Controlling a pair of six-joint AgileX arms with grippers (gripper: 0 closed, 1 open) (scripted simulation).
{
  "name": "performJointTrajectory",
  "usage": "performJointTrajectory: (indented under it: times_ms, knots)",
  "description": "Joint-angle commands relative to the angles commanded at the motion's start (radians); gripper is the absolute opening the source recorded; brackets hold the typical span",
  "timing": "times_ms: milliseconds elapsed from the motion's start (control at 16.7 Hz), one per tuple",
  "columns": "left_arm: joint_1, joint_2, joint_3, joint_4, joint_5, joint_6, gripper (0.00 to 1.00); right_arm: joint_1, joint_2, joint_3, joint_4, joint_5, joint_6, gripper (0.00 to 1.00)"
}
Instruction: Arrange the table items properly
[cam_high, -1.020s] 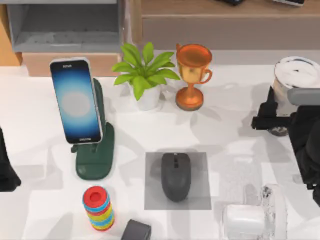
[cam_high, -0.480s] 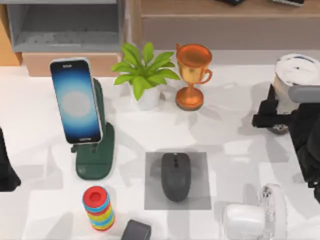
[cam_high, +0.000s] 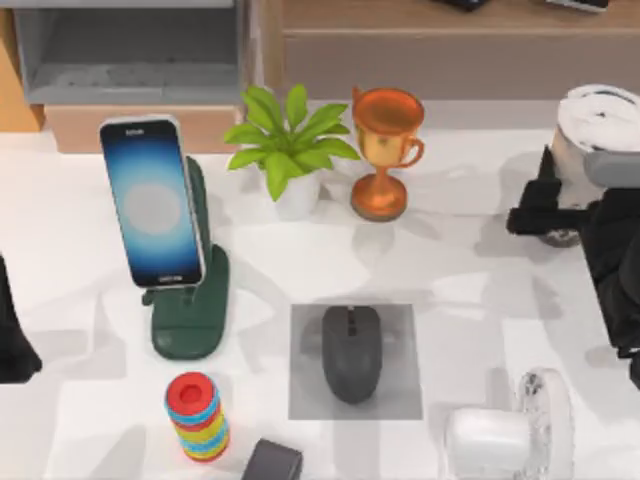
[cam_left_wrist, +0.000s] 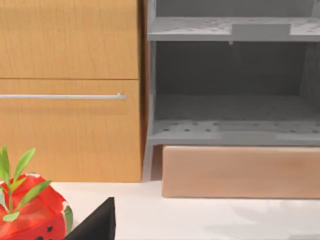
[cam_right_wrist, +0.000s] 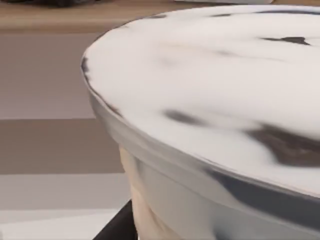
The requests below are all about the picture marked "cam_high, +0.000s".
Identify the small grey round object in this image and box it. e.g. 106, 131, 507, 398
540, 228, 583, 250

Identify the bronze trophy cup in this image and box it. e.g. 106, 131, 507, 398
349, 86, 427, 223

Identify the wooden open shelf unit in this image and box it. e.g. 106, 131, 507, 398
258, 0, 640, 102

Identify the white and black object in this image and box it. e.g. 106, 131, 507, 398
543, 0, 610, 13

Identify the black object on shelf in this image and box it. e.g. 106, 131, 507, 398
432, 0, 494, 13

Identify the grey square mouse pad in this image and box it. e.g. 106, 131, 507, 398
288, 302, 424, 421

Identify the white desk fan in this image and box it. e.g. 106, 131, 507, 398
438, 366, 577, 480

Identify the dark grey computer mouse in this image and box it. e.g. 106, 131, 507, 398
320, 304, 383, 405

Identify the green plant in white pot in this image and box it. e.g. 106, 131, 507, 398
222, 83, 363, 222

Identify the dark grey box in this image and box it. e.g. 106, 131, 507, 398
241, 438, 304, 480

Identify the dark green phone stand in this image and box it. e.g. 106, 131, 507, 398
151, 154, 232, 361

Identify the smartphone with blue screen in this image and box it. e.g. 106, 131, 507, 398
98, 113, 208, 290

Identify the stack of coloured rings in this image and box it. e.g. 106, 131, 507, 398
164, 371, 232, 464

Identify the grey cabinet with dark inside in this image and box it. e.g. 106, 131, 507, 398
13, 0, 247, 107

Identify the wooden side panel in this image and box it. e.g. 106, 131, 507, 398
0, 0, 47, 134

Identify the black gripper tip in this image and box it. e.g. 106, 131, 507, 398
0, 253, 44, 386

